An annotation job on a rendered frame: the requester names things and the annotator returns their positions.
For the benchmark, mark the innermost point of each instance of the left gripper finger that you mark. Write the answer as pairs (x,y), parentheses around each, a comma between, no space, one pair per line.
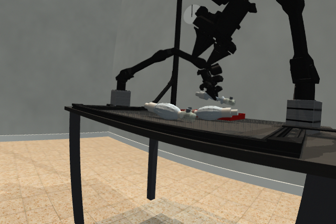
(203,42)
(217,54)

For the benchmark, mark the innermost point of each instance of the red tray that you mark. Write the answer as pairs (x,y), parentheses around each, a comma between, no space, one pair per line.
(234,117)

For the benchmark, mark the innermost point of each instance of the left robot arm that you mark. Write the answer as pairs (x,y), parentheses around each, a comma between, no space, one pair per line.
(303,71)

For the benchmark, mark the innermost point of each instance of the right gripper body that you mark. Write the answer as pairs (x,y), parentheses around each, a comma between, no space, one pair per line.
(207,84)

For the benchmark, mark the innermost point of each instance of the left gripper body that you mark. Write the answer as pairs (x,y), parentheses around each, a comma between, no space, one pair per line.
(226,24)

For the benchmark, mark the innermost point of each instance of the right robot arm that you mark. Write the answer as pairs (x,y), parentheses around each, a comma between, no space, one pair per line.
(161,55)

